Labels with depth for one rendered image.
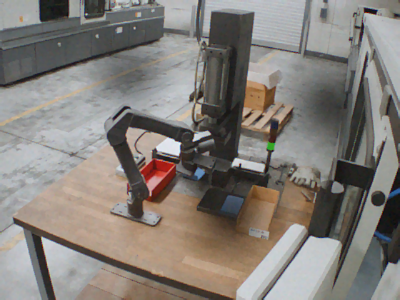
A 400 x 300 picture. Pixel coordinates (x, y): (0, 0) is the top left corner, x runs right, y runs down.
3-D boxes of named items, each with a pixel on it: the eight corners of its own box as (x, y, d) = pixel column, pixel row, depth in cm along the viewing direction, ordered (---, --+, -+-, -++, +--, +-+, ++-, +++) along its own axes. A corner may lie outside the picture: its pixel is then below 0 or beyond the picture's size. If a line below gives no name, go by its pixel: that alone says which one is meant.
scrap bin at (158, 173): (126, 194, 153) (126, 183, 151) (153, 168, 175) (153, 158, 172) (152, 202, 150) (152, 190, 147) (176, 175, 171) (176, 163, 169)
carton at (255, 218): (234, 233, 137) (237, 216, 134) (249, 199, 159) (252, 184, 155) (267, 241, 134) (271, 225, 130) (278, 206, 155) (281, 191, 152)
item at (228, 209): (218, 215, 142) (218, 209, 141) (228, 196, 155) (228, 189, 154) (235, 219, 140) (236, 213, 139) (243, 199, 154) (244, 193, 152)
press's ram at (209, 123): (183, 144, 161) (187, 78, 148) (203, 124, 183) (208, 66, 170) (222, 153, 156) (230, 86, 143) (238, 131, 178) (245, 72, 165)
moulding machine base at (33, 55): (6, 89, 545) (0, 31, 502) (-28, 81, 578) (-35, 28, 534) (164, 40, 1005) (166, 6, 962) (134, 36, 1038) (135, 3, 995)
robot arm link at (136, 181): (148, 187, 142) (118, 115, 124) (152, 197, 136) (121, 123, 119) (133, 193, 141) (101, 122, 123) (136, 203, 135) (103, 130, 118)
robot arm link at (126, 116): (190, 122, 136) (113, 98, 122) (198, 132, 129) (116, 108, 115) (177, 151, 140) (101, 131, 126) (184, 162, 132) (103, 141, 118)
